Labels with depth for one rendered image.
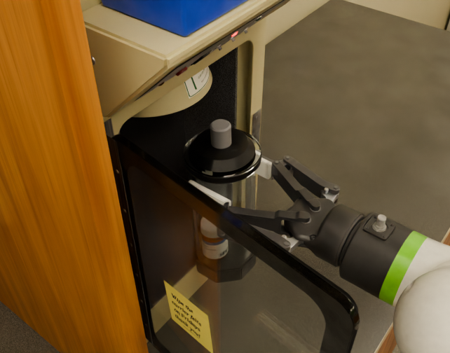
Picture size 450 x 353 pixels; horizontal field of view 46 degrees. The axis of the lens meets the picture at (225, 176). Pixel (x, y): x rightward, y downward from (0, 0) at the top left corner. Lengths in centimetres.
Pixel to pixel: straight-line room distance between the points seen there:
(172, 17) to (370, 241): 35
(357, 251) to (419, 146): 70
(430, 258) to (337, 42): 112
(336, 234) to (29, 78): 40
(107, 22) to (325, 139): 86
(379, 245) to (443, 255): 7
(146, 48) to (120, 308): 28
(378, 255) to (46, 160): 37
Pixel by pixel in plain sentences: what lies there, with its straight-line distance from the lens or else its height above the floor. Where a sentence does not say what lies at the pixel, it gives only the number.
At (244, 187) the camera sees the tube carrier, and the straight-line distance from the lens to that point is 72.
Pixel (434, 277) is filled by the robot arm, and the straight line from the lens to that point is 51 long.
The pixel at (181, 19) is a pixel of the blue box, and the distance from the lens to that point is 44.
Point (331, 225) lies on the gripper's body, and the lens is 65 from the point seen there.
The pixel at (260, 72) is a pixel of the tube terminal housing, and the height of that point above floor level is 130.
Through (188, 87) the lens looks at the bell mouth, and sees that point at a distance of 69.
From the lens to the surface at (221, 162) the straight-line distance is 69.
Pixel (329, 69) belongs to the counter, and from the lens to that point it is 153.
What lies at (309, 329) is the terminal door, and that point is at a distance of 46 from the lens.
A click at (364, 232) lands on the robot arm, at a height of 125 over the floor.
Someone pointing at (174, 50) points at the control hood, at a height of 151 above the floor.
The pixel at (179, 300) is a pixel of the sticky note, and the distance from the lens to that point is 64.
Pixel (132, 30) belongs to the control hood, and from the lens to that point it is 46.
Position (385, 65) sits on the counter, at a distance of 158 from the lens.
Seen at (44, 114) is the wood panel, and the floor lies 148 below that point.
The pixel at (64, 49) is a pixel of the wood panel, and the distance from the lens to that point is 38.
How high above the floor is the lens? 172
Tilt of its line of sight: 43 degrees down
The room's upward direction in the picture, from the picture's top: straight up
